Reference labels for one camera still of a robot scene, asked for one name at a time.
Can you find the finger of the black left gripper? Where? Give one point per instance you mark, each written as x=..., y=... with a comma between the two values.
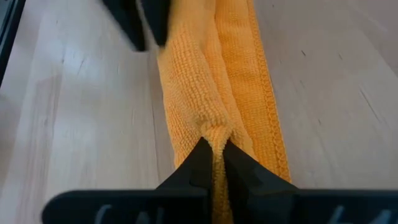
x=127, y=18
x=157, y=18

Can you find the black table edge rail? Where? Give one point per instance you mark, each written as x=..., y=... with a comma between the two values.
x=7, y=25

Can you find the orange microfiber towel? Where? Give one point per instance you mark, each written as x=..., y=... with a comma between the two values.
x=199, y=77

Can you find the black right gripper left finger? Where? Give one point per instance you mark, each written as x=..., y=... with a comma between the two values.
x=186, y=186

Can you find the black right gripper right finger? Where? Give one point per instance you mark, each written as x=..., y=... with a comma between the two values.
x=255, y=186

